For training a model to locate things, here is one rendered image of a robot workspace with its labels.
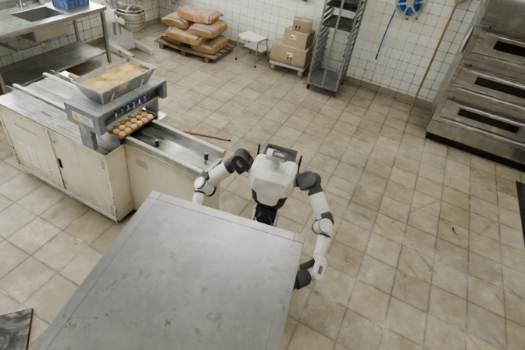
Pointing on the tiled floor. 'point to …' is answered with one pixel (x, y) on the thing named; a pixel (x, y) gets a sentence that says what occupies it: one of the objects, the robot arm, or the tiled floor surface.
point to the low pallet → (194, 50)
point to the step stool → (254, 44)
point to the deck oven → (487, 80)
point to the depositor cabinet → (69, 154)
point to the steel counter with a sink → (43, 16)
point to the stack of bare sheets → (16, 330)
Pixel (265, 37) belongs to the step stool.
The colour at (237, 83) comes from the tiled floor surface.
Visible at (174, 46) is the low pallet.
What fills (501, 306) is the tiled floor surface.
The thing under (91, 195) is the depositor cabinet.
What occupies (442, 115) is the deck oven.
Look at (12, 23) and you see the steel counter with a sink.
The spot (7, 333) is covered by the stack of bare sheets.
